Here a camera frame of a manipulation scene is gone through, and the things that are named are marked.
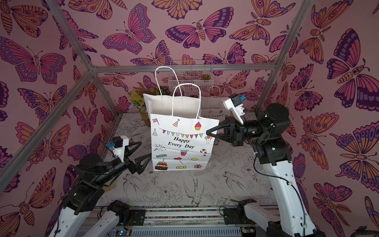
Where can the potted green plant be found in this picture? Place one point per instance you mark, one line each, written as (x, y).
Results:
(139, 103)

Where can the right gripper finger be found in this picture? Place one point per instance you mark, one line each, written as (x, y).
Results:
(224, 125)
(220, 136)

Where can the back right white paper bag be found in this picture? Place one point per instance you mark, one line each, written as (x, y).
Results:
(212, 104)

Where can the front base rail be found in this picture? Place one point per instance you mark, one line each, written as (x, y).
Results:
(203, 221)

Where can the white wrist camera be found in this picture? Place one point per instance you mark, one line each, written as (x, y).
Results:
(117, 146)
(234, 104)

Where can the aluminium frame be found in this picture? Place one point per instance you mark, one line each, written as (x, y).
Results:
(43, 67)

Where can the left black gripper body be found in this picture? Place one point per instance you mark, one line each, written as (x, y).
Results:
(131, 167)

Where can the white party paper bag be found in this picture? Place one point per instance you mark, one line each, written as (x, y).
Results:
(181, 138)

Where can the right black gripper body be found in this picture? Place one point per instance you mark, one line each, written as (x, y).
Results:
(234, 132)

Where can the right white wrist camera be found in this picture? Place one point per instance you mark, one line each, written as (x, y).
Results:
(234, 104)

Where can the small succulent in basket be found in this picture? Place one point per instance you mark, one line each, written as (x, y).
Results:
(206, 77)

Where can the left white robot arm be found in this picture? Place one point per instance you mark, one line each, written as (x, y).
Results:
(93, 174)

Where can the white wire wall basket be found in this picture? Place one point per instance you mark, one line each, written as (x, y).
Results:
(189, 72)

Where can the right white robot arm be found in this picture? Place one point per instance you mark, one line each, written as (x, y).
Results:
(265, 137)

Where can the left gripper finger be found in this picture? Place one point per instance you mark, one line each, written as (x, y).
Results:
(132, 147)
(142, 162)

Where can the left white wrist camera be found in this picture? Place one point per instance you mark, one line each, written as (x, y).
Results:
(117, 146)

